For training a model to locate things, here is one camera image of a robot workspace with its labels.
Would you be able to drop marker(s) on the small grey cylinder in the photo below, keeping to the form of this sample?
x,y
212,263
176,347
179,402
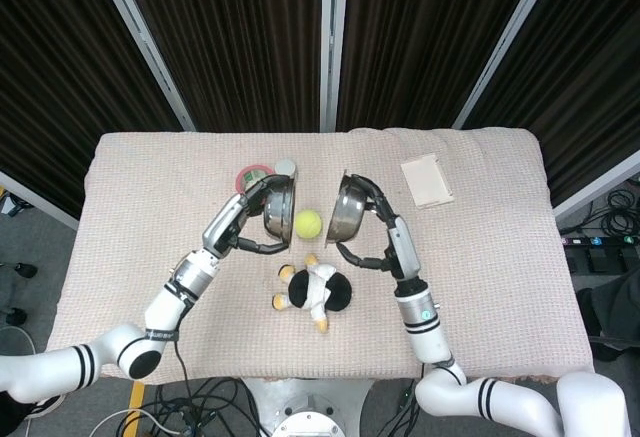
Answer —
x,y
285,165

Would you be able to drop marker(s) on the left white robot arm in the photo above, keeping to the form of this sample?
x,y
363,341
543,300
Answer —
x,y
125,337

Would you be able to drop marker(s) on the red tape roll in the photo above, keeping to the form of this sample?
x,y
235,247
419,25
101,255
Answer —
x,y
250,177

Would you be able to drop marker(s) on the dark folding screen panels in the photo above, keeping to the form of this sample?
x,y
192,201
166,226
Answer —
x,y
320,42

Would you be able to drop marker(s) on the beige woven tablecloth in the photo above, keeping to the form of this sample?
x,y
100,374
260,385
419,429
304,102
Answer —
x,y
475,267

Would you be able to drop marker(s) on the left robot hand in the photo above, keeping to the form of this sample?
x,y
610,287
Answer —
x,y
239,224

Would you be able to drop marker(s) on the black white plush toy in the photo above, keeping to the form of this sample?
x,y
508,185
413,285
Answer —
x,y
312,291

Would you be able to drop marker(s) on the black power strip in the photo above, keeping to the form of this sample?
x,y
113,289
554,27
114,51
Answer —
x,y
600,241

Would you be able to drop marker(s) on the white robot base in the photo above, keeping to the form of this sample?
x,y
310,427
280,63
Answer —
x,y
307,409

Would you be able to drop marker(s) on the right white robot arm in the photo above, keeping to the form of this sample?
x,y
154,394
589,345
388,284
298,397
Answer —
x,y
480,372

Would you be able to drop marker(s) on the metal bowl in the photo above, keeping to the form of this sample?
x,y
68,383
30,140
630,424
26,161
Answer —
x,y
280,212
346,209

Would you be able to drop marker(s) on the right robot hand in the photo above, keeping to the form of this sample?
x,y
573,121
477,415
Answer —
x,y
400,247

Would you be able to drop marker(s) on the flat beige wooden box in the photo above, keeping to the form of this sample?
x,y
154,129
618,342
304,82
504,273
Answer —
x,y
426,181

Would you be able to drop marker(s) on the yellow tennis ball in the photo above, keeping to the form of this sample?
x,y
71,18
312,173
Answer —
x,y
307,224

